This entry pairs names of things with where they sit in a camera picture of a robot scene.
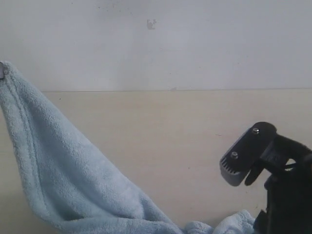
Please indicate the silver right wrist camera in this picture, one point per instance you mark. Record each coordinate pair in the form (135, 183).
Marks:
(246, 151)

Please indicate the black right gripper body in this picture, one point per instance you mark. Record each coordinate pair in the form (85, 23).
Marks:
(289, 192)

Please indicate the light blue terry towel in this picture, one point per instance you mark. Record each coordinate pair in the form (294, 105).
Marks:
(68, 181)

